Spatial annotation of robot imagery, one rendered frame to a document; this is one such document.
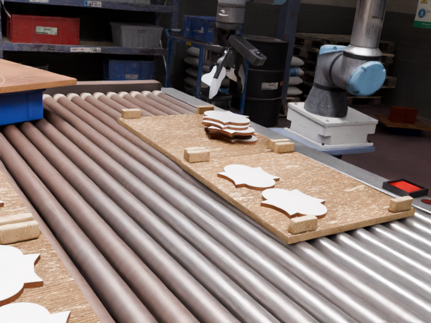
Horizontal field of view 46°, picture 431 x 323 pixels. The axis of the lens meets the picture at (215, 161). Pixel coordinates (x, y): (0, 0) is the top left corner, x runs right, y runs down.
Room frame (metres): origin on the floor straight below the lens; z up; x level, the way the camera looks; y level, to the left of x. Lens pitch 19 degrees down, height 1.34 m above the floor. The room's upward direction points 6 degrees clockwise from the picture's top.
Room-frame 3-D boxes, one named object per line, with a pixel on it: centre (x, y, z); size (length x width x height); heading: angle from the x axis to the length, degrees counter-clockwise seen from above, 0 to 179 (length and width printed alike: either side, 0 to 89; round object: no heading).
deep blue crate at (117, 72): (5.70, 1.09, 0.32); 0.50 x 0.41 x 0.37; 114
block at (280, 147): (1.31, -0.18, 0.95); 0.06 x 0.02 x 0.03; 123
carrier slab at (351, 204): (1.07, -0.18, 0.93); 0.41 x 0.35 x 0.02; 33
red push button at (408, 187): (1.15, -0.46, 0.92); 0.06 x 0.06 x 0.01; 36
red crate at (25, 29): (5.25, 1.88, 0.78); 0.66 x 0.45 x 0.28; 118
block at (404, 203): (0.98, -0.39, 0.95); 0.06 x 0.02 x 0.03; 123
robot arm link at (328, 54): (1.73, -0.37, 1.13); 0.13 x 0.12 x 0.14; 23
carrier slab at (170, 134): (1.42, 0.05, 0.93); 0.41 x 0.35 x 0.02; 34
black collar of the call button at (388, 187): (1.15, -0.46, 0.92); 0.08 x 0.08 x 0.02; 36
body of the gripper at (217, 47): (1.43, 0.01, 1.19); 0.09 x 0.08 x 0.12; 55
